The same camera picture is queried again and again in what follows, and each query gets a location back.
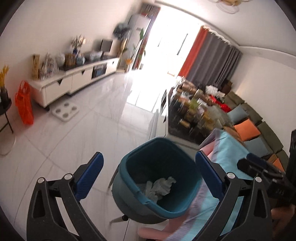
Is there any black plant stand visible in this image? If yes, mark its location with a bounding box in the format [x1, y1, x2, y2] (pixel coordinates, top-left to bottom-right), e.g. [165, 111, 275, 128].
[0, 87, 14, 133]

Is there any small black monitor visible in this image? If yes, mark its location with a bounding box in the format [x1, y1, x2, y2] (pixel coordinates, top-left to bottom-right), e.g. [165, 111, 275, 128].
[100, 39, 113, 52]

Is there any teal trash bin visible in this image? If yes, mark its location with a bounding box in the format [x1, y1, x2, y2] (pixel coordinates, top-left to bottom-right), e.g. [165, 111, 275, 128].
[112, 138, 201, 224]

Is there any white standing air conditioner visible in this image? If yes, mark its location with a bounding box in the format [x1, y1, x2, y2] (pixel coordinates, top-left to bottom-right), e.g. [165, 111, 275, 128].
[125, 14, 151, 68]

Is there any blue cushion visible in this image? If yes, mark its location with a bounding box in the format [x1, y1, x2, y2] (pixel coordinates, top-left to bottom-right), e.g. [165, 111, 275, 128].
[244, 137, 270, 158]
[227, 105, 248, 125]

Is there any blue cushion left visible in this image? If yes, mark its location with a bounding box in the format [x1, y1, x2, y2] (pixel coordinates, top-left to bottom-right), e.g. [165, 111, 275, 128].
[227, 105, 248, 125]

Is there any orange cushion right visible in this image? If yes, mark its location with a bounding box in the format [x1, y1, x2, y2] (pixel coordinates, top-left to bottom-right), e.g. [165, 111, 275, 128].
[273, 158, 285, 172]

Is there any orange curtain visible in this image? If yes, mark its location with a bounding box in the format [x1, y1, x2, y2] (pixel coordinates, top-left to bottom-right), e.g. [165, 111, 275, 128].
[178, 26, 209, 77]

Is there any teal patterned tablecloth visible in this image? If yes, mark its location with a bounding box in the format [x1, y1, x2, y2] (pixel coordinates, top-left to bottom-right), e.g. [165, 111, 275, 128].
[138, 128, 287, 241]

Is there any orange plastic bag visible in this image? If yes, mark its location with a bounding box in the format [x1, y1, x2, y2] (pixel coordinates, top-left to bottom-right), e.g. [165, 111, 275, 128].
[15, 80, 34, 125]

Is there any person's right hand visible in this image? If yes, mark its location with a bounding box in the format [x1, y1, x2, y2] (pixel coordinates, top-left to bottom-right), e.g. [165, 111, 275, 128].
[271, 204, 295, 237]

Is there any green sectional sofa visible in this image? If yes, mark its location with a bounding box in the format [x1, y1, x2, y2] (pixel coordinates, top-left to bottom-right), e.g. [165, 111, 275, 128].
[223, 91, 288, 170]

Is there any grey curtain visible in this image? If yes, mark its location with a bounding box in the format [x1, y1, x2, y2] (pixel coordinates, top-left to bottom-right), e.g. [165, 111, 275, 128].
[186, 27, 243, 88]

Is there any white TV cabinet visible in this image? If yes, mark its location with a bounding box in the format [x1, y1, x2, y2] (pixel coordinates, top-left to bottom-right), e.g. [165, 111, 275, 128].
[29, 56, 119, 109]

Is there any orange cushion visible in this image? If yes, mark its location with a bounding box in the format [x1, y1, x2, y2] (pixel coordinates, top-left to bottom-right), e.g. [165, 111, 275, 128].
[234, 119, 261, 141]
[273, 158, 285, 172]

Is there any orange cushion left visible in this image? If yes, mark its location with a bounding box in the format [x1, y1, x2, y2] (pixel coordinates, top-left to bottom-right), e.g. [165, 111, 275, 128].
[234, 119, 261, 141]

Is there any white bathroom scale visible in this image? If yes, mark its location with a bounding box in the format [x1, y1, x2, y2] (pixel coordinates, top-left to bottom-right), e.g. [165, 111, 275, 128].
[52, 101, 79, 122]

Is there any tall green potted plant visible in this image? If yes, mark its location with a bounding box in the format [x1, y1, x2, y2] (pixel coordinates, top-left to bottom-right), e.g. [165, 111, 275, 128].
[125, 28, 144, 73]

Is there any ring ceiling lamp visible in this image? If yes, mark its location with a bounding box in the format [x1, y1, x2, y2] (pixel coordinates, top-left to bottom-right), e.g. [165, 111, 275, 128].
[209, 0, 250, 15]

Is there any blue cushion right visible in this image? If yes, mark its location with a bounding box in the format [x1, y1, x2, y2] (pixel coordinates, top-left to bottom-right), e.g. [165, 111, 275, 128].
[244, 137, 270, 158]

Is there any white tissue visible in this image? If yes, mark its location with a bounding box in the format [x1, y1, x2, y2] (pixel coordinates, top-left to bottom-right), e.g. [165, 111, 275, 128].
[138, 177, 177, 203]

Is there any cluttered coffee table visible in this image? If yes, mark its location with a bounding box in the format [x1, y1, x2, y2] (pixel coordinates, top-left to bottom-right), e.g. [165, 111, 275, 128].
[152, 79, 230, 145]

